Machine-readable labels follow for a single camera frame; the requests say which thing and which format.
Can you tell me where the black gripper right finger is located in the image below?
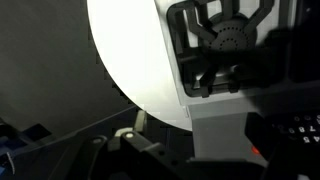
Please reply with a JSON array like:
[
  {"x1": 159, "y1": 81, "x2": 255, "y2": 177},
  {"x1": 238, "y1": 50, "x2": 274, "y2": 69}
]
[{"x1": 261, "y1": 143, "x2": 320, "y2": 180}]

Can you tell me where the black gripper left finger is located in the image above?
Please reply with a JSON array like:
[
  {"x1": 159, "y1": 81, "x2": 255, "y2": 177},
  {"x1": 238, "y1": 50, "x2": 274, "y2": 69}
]
[{"x1": 49, "y1": 110, "x2": 201, "y2": 180}]

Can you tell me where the white toy stove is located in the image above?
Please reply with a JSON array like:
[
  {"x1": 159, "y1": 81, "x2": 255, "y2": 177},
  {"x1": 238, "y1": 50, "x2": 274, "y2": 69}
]
[{"x1": 153, "y1": 0, "x2": 320, "y2": 168}]

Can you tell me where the black keypad panel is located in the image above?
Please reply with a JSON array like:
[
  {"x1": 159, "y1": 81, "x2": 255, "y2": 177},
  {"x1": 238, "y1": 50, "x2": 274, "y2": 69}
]
[{"x1": 245, "y1": 112, "x2": 320, "y2": 158}]

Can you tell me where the blue object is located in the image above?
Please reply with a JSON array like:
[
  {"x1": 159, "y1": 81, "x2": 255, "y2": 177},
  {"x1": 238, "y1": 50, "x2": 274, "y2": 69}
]
[{"x1": 0, "y1": 132, "x2": 16, "y2": 176}]

